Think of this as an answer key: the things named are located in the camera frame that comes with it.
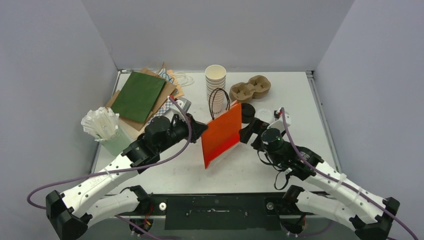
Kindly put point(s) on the stack of pulp cup carriers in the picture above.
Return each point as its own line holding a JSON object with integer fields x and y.
{"x": 255, "y": 88}

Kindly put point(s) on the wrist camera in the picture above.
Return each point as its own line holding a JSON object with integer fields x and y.
{"x": 180, "y": 103}
{"x": 281, "y": 120}

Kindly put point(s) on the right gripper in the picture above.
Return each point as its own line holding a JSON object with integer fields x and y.
{"x": 247, "y": 131}

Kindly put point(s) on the stack of paper cups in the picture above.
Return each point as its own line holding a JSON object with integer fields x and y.
{"x": 215, "y": 87}

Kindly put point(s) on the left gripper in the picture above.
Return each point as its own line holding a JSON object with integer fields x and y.
{"x": 197, "y": 128}

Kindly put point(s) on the white wrapped straws bundle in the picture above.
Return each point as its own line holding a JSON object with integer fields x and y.
{"x": 102, "y": 124}

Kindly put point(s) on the green paper bag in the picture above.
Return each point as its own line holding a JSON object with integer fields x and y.
{"x": 138, "y": 96}

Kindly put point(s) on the brown paper bags stack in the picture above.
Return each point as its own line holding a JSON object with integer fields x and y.
{"x": 133, "y": 128}

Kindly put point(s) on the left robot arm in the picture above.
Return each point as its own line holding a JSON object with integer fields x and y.
{"x": 73, "y": 211}

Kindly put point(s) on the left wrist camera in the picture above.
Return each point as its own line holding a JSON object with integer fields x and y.
{"x": 180, "y": 103}

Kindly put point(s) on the orange paper bag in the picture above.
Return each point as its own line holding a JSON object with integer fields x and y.
{"x": 223, "y": 129}

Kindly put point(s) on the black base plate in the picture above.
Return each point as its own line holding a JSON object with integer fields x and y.
{"x": 220, "y": 211}

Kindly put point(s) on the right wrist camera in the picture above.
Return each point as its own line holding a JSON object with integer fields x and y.
{"x": 281, "y": 120}

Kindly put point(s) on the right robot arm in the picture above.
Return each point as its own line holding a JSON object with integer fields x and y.
{"x": 368, "y": 215}

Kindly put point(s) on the checkered paper bag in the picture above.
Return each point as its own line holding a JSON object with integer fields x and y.
{"x": 164, "y": 108}

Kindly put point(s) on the green cup holder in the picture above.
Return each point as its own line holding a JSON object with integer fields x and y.
{"x": 117, "y": 143}

